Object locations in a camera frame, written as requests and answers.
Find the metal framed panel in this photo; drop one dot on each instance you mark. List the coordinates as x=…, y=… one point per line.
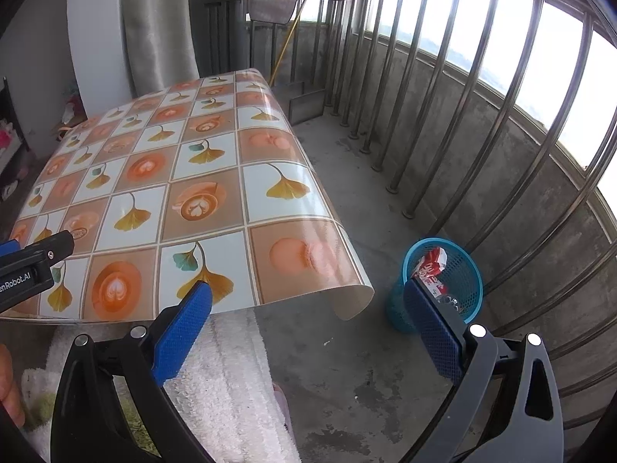
x=306, y=106

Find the yellow broom stick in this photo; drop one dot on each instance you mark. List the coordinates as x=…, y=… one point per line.
x=284, y=46

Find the grey curtain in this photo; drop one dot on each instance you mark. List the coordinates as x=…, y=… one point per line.
x=154, y=29

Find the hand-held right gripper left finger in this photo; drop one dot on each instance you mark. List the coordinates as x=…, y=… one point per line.
x=185, y=328

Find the dark grey cabinet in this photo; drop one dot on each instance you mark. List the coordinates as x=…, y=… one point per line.
x=217, y=29

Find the red and white paper bag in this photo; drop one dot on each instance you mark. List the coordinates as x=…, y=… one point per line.
x=429, y=265

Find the clear plastic bottle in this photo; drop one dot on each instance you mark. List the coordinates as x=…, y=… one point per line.
x=450, y=301

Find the blue plastic mesh basket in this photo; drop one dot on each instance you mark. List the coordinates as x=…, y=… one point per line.
x=462, y=275

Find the checked hanging cloth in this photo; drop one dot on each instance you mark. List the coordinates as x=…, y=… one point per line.
x=270, y=7

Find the pile of colourful bags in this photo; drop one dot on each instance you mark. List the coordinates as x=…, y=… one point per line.
x=72, y=115

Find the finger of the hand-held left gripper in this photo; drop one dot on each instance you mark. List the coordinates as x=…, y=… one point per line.
x=43, y=248

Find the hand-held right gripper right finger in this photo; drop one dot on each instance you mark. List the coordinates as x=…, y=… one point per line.
x=431, y=333

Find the person's left hand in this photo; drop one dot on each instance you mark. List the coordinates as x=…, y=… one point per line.
x=9, y=386

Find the metal balcony railing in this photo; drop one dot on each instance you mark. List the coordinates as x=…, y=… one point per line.
x=410, y=212

